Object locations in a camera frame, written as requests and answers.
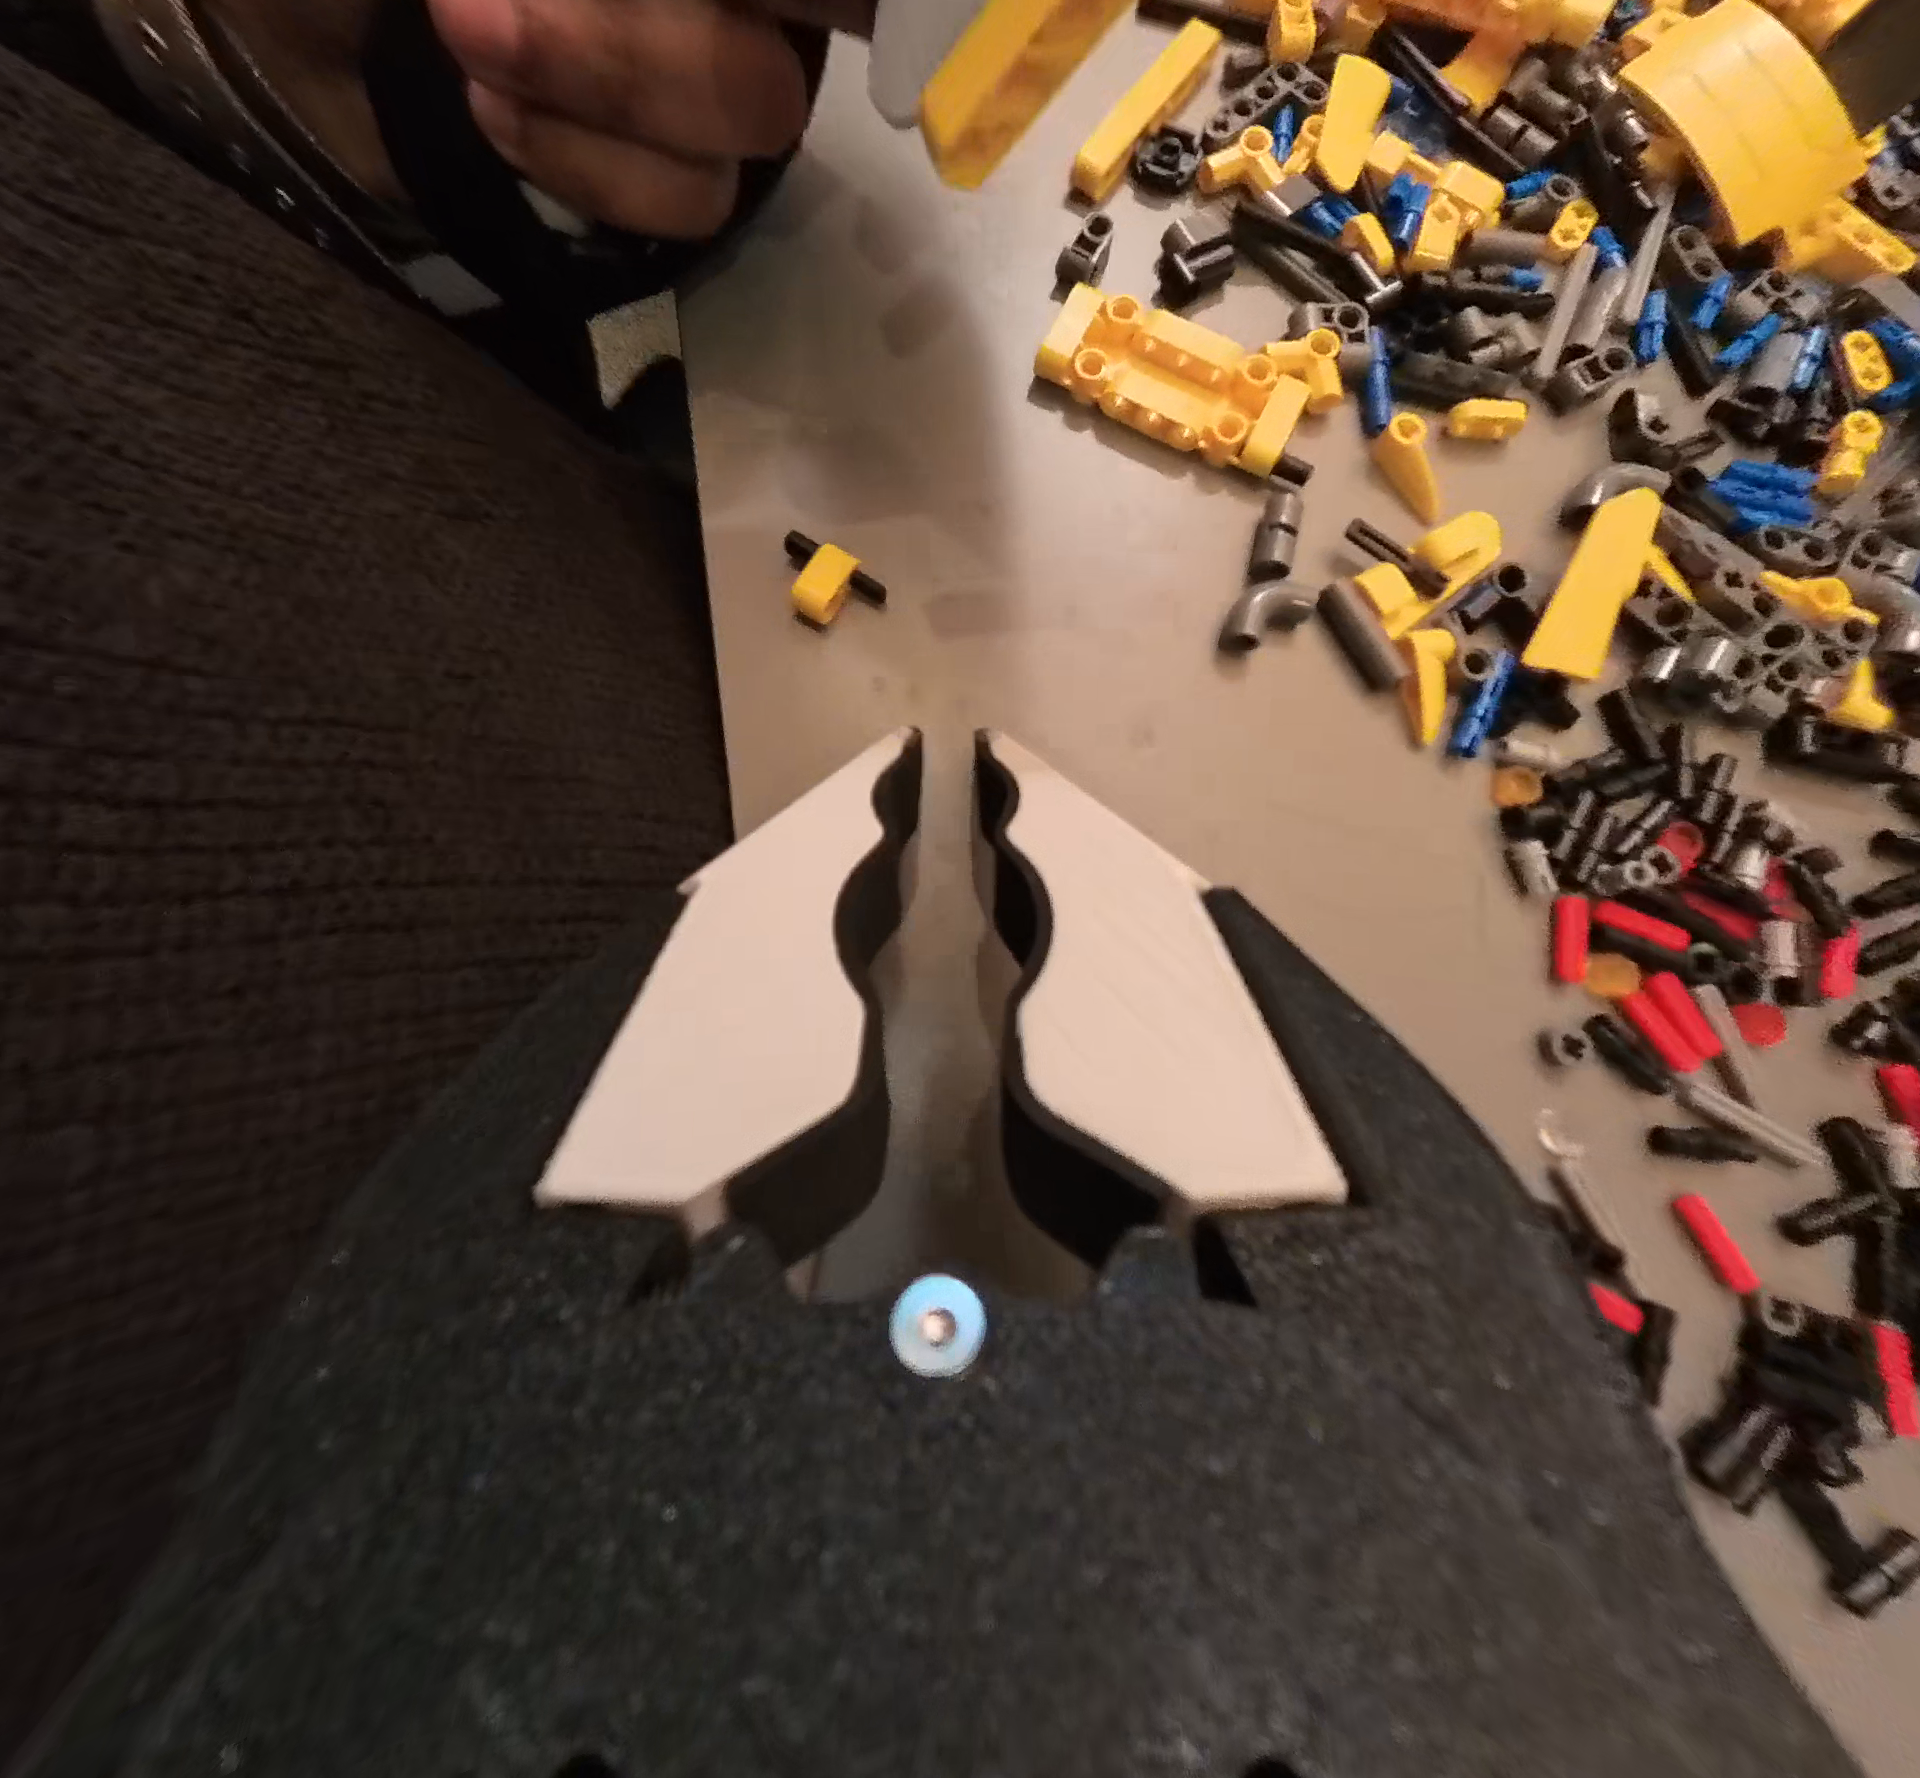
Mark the yellow toy beam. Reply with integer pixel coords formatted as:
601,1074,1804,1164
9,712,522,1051
917,0,1279,195

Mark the small yellow connector black pin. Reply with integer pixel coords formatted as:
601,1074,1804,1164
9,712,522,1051
781,528,890,632

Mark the pile of black red pins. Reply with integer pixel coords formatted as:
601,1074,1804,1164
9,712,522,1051
1491,724,1920,1619

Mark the person's left hand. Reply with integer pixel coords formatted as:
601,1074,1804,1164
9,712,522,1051
155,0,888,243

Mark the person's dark clothing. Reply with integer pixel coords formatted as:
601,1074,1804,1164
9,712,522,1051
0,0,738,1778

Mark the pile of yellow grey bricks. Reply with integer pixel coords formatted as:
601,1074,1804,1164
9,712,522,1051
1032,0,1920,764

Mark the metal wristwatch band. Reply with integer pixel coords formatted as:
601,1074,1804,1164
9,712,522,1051
56,0,503,318

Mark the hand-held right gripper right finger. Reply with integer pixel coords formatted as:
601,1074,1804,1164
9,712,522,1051
970,728,1350,1271

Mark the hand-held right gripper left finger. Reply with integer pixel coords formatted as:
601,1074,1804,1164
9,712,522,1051
533,724,926,1271

